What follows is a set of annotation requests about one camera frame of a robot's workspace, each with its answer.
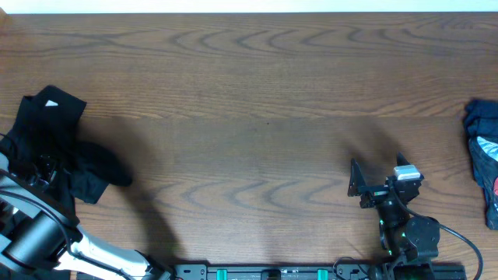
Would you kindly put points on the dark blue crumpled garment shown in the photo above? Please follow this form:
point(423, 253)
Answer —
point(480, 125)

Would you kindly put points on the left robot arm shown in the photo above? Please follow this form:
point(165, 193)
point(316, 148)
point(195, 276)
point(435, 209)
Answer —
point(52, 239)

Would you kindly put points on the black polo shirt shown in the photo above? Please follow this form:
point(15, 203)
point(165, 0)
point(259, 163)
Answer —
point(47, 124)

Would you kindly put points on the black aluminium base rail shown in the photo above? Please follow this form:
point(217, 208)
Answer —
point(348, 270)

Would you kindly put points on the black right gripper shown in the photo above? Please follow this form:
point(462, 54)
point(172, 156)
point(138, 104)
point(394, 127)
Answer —
point(375, 194)

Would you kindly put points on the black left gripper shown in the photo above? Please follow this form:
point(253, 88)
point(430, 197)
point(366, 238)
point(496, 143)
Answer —
point(52, 164)

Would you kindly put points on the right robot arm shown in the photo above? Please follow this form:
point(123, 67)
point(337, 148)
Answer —
point(411, 240)

